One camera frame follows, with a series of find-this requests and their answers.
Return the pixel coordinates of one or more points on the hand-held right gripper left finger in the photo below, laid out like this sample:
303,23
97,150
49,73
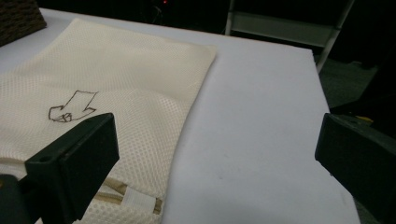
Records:
74,165

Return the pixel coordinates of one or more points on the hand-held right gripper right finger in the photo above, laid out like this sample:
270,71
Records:
358,158

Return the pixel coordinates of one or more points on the cream mesh laundry bag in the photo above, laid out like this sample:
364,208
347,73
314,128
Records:
124,77

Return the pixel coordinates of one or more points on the small yellow object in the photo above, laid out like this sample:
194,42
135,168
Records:
364,119

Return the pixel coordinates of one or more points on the white metal shelf stand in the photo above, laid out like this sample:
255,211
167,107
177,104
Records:
280,29

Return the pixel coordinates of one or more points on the brown wicker basket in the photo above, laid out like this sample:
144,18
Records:
17,18

